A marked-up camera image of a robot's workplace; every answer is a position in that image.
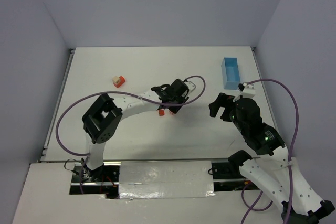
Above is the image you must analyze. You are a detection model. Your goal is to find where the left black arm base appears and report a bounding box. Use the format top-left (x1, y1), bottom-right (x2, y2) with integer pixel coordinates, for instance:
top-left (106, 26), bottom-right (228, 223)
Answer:
top-left (64, 158), bottom-right (120, 199)

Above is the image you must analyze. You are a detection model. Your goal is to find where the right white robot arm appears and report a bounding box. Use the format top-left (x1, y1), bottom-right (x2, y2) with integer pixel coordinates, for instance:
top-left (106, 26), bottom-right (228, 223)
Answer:
top-left (209, 93), bottom-right (335, 223)

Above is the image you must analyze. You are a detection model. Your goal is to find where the natural wood cube with windows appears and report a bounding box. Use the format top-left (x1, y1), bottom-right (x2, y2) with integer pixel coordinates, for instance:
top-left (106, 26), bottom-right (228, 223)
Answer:
top-left (112, 76), bottom-right (120, 85)

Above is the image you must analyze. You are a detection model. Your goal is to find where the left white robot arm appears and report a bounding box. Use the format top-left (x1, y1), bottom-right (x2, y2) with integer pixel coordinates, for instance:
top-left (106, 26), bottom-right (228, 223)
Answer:
top-left (82, 79), bottom-right (196, 175)

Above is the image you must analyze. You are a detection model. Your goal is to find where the silver foil tape sheet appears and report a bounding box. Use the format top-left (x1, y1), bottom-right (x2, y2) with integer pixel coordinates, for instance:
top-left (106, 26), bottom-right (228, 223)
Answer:
top-left (118, 161), bottom-right (215, 199)

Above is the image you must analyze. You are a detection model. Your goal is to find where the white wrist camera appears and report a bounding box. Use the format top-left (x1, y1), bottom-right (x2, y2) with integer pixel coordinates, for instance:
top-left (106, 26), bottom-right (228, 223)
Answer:
top-left (233, 82), bottom-right (256, 102)
top-left (183, 80), bottom-right (196, 97)

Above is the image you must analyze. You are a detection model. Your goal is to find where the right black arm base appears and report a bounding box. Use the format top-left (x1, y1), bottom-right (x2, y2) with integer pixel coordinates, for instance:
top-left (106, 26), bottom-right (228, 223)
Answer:
top-left (208, 161), bottom-right (250, 192)

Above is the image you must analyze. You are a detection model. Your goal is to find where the blue plastic box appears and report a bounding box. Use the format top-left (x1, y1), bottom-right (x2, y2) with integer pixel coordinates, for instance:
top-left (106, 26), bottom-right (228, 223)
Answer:
top-left (221, 57), bottom-right (240, 90)

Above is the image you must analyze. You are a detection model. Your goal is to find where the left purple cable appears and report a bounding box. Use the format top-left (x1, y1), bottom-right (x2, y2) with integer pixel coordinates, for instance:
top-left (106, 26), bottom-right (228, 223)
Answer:
top-left (55, 74), bottom-right (206, 195)

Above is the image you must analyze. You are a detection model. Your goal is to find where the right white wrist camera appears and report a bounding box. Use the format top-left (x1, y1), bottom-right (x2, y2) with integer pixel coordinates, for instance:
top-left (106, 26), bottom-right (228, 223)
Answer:
top-left (233, 82), bottom-right (256, 102)

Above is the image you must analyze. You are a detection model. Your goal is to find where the red cube with window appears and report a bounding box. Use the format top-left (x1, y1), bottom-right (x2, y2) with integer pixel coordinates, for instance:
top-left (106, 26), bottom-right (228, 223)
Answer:
top-left (113, 82), bottom-right (123, 88)

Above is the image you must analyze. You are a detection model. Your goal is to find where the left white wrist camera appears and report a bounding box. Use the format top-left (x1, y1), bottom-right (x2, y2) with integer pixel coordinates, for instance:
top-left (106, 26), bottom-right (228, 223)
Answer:
top-left (183, 80), bottom-right (196, 97)

